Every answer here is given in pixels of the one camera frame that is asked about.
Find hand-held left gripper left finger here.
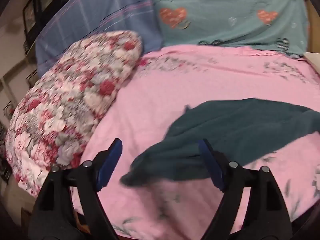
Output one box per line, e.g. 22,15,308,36
27,138,123,240

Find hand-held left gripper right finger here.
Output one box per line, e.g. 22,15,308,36
199,138,293,240

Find dark teal pants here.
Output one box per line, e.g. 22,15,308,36
120,98,320,187

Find red floral pillow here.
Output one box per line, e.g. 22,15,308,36
5,30,143,197

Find pink floral bedsheet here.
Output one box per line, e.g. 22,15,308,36
70,44,320,237

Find white quilted pillow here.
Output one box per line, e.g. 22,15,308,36
304,52,320,74

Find teal heart-pattern pillow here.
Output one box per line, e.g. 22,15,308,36
149,0,309,55

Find blue plaid pillow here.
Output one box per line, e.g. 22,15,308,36
35,0,164,78

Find wooden headboard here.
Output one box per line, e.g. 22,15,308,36
304,0,320,55

